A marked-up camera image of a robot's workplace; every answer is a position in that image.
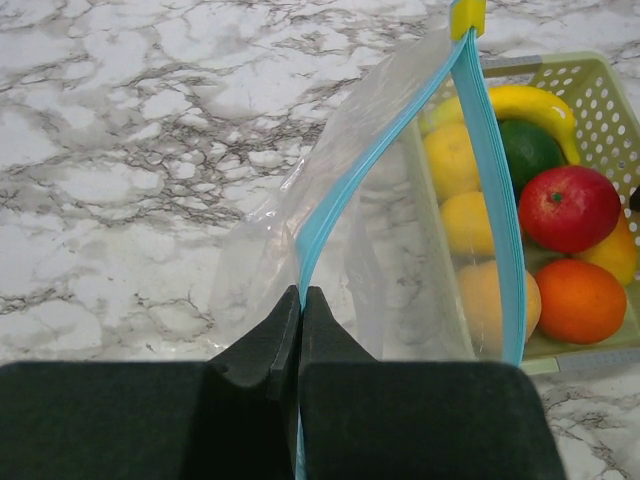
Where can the yellow lemon upper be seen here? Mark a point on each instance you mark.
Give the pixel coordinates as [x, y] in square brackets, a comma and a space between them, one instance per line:
[451, 161]

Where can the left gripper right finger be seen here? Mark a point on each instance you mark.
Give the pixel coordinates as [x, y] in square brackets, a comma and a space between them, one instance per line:
[361, 418]

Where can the yellow lemon lower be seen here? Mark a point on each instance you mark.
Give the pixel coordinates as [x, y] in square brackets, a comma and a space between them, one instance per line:
[467, 226]

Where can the yellow orange mango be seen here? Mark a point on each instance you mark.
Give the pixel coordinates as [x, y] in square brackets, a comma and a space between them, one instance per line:
[616, 253]

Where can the pale green plastic basket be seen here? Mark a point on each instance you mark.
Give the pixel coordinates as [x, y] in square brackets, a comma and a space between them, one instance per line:
[607, 133]

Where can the yellow banana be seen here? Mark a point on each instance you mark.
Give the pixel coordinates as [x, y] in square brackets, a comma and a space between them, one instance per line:
[522, 102]

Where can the orange tangerine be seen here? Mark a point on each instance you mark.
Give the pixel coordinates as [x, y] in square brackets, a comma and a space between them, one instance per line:
[581, 303]

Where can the yellow lemon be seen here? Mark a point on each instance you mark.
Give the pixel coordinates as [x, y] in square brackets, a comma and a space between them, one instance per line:
[451, 161]
[467, 226]

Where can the green avocado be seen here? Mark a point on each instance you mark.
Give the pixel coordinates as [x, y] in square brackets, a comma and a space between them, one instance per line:
[529, 150]

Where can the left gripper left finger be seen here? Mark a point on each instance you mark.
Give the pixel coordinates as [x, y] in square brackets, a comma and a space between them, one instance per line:
[231, 417]

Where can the red apple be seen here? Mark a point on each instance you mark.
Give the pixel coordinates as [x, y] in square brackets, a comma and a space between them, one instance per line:
[569, 209]

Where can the clear zip top bag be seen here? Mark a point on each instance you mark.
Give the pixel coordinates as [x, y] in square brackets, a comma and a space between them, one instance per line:
[344, 219]

